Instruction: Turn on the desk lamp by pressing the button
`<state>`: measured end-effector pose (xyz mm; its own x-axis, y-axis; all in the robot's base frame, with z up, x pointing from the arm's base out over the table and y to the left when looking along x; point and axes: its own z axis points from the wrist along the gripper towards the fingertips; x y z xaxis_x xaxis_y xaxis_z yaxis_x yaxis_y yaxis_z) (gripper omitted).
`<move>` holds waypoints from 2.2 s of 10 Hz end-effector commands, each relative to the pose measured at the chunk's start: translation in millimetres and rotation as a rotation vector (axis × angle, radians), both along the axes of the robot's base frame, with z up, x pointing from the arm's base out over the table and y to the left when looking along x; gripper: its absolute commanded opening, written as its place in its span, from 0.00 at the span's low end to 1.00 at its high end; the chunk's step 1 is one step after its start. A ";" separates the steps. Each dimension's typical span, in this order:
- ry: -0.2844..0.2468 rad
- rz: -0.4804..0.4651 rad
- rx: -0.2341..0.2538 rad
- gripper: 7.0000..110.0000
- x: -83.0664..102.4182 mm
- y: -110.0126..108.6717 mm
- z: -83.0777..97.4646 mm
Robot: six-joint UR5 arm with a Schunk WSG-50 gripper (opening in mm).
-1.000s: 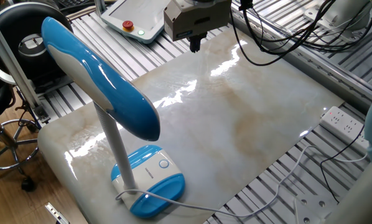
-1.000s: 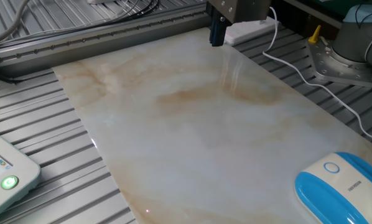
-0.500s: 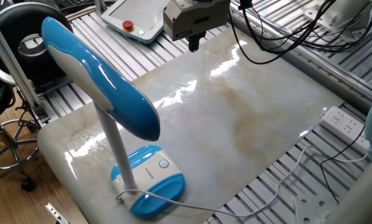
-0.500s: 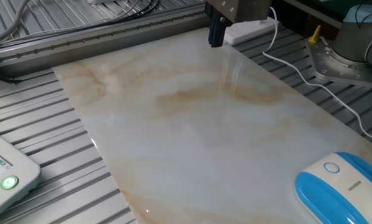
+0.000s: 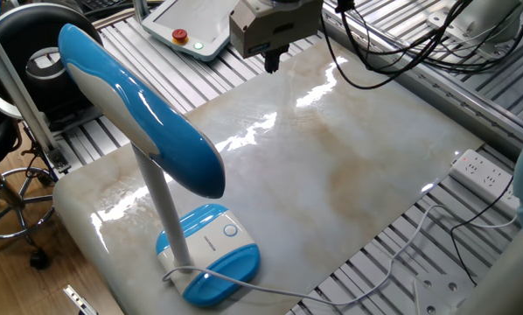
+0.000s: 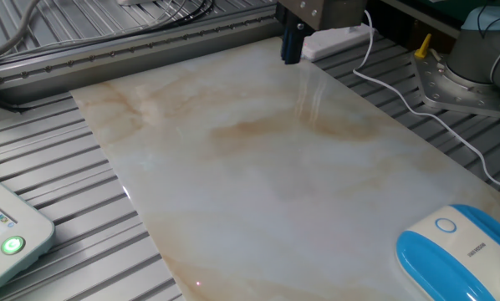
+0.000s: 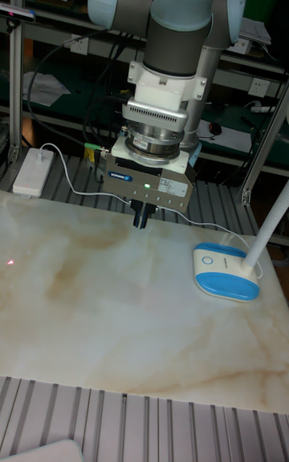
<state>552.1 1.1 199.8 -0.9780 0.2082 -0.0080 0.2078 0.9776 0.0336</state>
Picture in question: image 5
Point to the grey Schunk gripper body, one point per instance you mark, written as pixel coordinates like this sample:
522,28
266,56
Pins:
270,28

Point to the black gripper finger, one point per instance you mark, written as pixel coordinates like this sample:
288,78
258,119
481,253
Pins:
281,53
270,61

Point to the blue white desk lamp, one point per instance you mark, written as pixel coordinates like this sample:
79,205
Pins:
148,114

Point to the white teach pendant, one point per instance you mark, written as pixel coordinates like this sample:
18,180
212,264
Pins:
187,26

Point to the beige marble board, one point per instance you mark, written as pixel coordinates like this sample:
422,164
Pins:
331,175

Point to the black keyboard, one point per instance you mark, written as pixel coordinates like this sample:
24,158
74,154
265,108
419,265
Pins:
102,3

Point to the white power strip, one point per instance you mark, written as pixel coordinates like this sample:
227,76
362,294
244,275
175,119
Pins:
484,177

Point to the black round padded chair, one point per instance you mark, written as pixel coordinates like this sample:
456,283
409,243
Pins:
16,35

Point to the aluminium frame post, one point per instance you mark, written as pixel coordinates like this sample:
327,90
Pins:
140,9
21,96

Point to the light grey cylindrical mount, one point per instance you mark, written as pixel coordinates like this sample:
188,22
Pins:
484,17

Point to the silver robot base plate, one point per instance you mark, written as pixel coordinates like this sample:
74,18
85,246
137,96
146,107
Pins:
441,299

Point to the silver metal bracket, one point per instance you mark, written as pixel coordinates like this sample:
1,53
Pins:
80,302

